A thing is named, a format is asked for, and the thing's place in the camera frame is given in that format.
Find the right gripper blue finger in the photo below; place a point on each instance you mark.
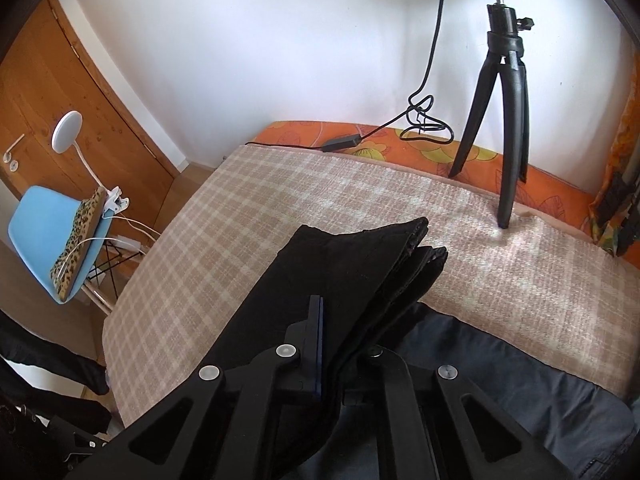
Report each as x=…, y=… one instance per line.
x=303, y=349

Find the black pants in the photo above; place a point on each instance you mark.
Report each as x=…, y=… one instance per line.
x=370, y=282

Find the white power strip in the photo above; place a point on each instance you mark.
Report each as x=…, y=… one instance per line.
x=127, y=243

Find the beige plaid bed blanket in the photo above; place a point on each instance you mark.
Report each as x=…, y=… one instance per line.
x=539, y=284

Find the leopard print cushion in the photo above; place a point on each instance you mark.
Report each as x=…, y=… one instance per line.
x=64, y=272

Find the dark grey folded garment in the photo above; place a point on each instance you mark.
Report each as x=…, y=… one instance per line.
x=435, y=398

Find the light blue chair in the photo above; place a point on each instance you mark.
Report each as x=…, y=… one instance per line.
x=39, y=229

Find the orange floral bed sheet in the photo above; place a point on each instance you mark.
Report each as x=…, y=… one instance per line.
x=483, y=168

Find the white clip lamp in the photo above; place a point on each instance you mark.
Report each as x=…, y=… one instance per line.
x=64, y=137

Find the wooden door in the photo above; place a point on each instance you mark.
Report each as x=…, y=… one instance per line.
x=48, y=72

